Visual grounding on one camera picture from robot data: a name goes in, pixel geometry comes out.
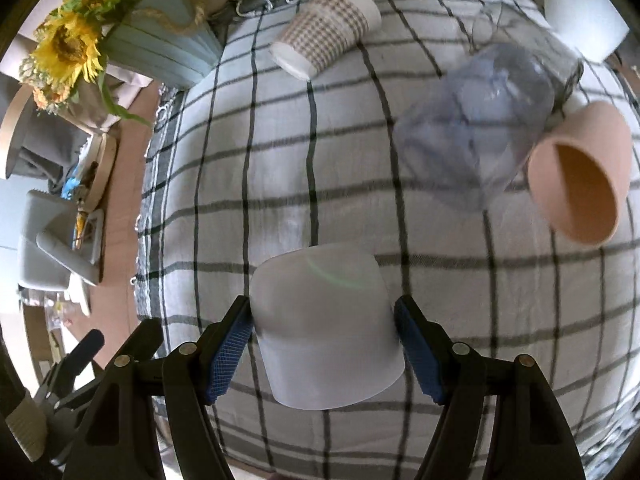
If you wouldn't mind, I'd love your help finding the plain white cup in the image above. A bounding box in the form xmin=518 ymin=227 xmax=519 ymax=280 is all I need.
xmin=250 ymin=244 xmax=406 ymax=411

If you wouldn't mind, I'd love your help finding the peach pink cup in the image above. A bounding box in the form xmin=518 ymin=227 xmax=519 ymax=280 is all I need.
xmin=527 ymin=101 xmax=632 ymax=246

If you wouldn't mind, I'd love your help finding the clear bluish plastic cup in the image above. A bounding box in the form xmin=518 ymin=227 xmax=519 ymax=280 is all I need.
xmin=394 ymin=44 xmax=554 ymax=211

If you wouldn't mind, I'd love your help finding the patterned paper cup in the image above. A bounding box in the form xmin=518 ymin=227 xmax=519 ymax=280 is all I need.
xmin=269 ymin=0 xmax=382 ymax=81

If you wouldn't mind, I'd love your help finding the dark smoky glass cup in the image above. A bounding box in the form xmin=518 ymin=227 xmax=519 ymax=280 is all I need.
xmin=472 ymin=2 xmax=584 ymax=110

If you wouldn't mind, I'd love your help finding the clear plastic bottle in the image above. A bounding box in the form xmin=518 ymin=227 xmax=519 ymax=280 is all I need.
xmin=44 ymin=292 xmax=76 ymax=332

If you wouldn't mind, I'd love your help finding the checked grey white tablecloth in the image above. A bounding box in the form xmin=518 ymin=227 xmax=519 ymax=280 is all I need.
xmin=134 ymin=0 xmax=639 ymax=479

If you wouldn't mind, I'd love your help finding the yellow sunflower bouquet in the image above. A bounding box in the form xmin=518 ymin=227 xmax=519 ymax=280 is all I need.
xmin=20 ymin=0 xmax=146 ymax=124

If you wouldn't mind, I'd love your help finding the light blue ribbed vase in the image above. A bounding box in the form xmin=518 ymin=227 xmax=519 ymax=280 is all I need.
xmin=101 ymin=0 xmax=222 ymax=89

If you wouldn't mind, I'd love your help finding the white plant pot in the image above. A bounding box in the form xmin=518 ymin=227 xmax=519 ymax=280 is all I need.
xmin=544 ymin=0 xmax=629 ymax=63

